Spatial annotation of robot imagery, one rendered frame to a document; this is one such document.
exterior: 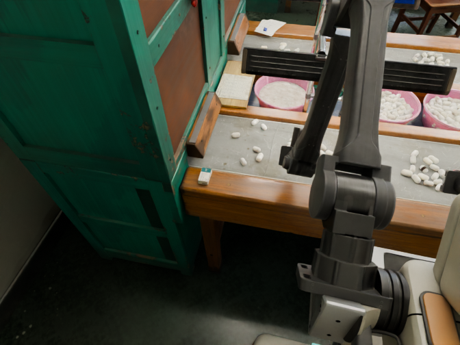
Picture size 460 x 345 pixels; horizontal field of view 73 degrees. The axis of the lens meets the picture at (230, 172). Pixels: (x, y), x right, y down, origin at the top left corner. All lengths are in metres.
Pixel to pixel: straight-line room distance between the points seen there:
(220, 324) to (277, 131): 0.96
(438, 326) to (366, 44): 0.40
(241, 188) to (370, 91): 0.64
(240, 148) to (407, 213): 0.61
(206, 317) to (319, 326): 1.22
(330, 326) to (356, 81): 0.36
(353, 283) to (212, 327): 1.27
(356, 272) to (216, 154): 0.84
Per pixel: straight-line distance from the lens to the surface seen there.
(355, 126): 0.51
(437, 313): 0.48
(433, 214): 1.19
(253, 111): 1.33
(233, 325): 1.67
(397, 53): 1.93
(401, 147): 1.37
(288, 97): 1.48
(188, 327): 1.68
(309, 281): 0.45
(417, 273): 0.50
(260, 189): 1.06
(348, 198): 0.46
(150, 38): 0.79
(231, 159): 1.18
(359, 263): 0.47
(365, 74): 0.54
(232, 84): 1.46
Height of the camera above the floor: 1.63
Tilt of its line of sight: 52 degrees down
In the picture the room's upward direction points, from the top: 2 degrees counter-clockwise
